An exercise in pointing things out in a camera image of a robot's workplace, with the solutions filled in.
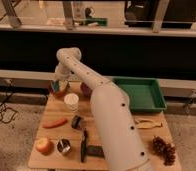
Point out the black rectangular block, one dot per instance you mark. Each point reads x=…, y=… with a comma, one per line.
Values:
x=95, y=151

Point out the green plastic tray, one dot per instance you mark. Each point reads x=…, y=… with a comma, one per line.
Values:
x=144, y=93

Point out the purple bowl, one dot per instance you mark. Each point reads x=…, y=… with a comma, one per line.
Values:
x=85, y=90

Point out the white cup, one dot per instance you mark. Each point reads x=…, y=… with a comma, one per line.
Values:
x=71, y=100

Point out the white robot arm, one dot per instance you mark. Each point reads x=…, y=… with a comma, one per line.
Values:
x=122, y=145

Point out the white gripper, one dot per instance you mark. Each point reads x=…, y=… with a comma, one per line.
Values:
x=61, y=73

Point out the brown grape bunch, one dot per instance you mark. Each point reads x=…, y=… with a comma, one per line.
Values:
x=164, y=150

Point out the black knife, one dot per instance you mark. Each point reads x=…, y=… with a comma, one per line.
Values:
x=83, y=145

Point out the red bowl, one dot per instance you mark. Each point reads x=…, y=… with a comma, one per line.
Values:
x=57, y=94

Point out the small metal cup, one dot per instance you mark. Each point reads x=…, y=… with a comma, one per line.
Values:
x=64, y=146

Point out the red apple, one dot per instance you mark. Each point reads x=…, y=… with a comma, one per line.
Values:
x=44, y=146

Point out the orange carrot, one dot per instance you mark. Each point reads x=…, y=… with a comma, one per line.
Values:
x=55, y=124

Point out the sponge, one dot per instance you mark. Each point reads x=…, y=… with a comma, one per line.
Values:
x=59, y=85

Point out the black brush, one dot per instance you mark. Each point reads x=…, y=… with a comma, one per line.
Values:
x=77, y=123

